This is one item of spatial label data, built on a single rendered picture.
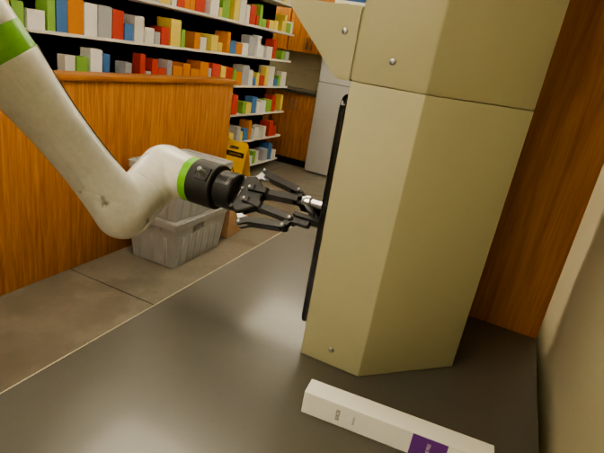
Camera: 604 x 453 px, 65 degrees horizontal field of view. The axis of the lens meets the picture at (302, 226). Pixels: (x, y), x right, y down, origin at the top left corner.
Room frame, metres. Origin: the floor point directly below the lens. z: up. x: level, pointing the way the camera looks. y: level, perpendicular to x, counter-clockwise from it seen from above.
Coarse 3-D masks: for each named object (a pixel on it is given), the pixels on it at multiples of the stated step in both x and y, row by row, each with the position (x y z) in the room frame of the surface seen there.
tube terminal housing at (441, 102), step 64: (384, 0) 0.70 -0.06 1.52; (448, 0) 0.67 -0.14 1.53; (512, 0) 0.71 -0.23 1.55; (384, 64) 0.70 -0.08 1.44; (448, 64) 0.68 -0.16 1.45; (512, 64) 0.72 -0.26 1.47; (384, 128) 0.69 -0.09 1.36; (448, 128) 0.69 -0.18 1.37; (512, 128) 0.74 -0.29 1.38; (384, 192) 0.68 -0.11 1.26; (448, 192) 0.70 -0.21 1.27; (320, 256) 0.71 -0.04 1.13; (384, 256) 0.67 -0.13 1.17; (448, 256) 0.72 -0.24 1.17; (320, 320) 0.70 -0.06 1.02; (384, 320) 0.68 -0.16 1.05; (448, 320) 0.73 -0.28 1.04
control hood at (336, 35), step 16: (304, 0) 0.75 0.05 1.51; (304, 16) 0.75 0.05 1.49; (320, 16) 0.74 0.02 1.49; (336, 16) 0.73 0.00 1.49; (352, 16) 0.72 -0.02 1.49; (320, 32) 0.74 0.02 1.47; (336, 32) 0.73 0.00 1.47; (352, 32) 0.72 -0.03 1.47; (320, 48) 0.73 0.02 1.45; (336, 48) 0.73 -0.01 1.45; (352, 48) 0.72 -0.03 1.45; (336, 64) 0.72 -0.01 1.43; (352, 64) 0.72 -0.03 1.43
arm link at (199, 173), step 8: (200, 160) 0.91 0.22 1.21; (208, 160) 0.92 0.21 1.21; (192, 168) 0.89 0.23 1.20; (200, 168) 0.86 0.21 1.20; (208, 168) 0.88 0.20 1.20; (216, 168) 0.88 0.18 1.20; (224, 168) 0.90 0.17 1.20; (192, 176) 0.87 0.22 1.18; (200, 176) 0.87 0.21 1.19; (208, 176) 0.87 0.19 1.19; (216, 176) 0.88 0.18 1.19; (184, 184) 0.88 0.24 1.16; (192, 184) 0.87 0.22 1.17; (200, 184) 0.86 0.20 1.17; (208, 184) 0.86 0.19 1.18; (184, 192) 0.88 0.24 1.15; (192, 192) 0.87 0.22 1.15; (200, 192) 0.86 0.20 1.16; (208, 192) 0.86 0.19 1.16; (192, 200) 0.88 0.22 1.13; (200, 200) 0.87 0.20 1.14; (208, 200) 0.86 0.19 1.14; (216, 208) 0.89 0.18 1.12
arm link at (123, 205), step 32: (32, 64) 0.75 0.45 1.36; (0, 96) 0.72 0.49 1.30; (32, 96) 0.74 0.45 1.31; (64, 96) 0.78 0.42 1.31; (32, 128) 0.74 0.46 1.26; (64, 128) 0.76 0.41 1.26; (64, 160) 0.76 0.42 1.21; (96, 160) 0.79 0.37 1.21; (96, 192) 0.78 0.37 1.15; (128, 192) 0.81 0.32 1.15; (128, 224) 0.80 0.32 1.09
